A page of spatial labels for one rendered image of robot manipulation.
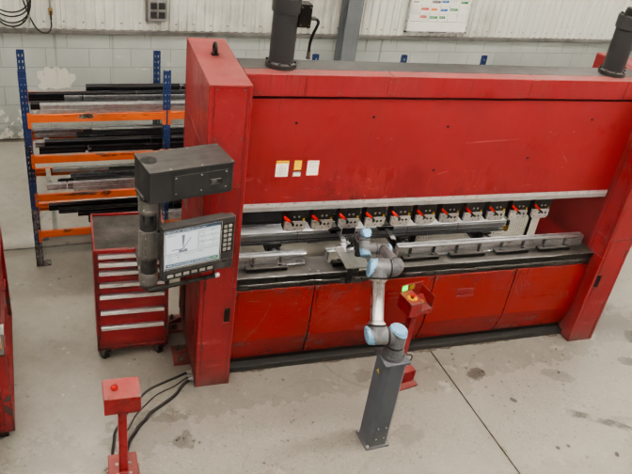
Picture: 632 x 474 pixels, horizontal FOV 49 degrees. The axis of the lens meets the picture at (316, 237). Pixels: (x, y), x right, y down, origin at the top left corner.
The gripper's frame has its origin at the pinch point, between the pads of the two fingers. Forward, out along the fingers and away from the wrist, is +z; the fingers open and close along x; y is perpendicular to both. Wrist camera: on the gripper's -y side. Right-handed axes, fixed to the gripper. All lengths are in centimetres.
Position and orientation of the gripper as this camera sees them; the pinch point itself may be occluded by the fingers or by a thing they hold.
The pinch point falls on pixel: (350, 249)
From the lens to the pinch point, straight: 502.7
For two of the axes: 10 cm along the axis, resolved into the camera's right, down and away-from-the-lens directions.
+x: -9.5, 0.5, -3.2
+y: -1.4, -9.5, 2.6
